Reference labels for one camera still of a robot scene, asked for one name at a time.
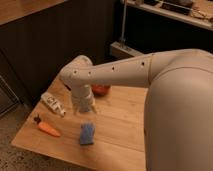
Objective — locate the white plastic bottle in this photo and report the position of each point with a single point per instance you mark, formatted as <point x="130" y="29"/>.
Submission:
<point x="53" y="104"/>

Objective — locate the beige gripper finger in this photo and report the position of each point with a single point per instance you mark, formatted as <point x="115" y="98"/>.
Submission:
<point x="93" y="109"/>
<point x="76" y="110"/>

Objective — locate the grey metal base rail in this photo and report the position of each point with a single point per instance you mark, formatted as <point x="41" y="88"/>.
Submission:
<point x="122" y="51"/>

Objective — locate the metal shelf pole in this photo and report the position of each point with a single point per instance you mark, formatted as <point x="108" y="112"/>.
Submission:
<point x="122" y="39"/>

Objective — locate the blue sponge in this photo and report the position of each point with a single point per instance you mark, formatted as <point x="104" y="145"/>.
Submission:
<point x="87" y="133"/>

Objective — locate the wooden counter top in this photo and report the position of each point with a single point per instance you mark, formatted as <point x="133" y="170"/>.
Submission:
<point x="11" y="10"/>

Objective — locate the wooden shelf with clutter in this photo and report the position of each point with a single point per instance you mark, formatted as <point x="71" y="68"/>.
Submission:
<point x="199" y="13"/>

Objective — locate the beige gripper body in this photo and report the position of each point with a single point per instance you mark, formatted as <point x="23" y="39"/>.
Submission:
<point x="82" y="96"/>

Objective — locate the orange toy carrot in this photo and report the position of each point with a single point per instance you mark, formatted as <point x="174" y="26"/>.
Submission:
<point x="45" y="127"/>

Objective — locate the red bowl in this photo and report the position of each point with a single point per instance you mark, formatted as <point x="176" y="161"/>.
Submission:
<point x="100" y="90"/>

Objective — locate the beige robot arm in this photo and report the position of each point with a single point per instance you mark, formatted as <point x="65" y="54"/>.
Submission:
<point x="178" y="111"/>

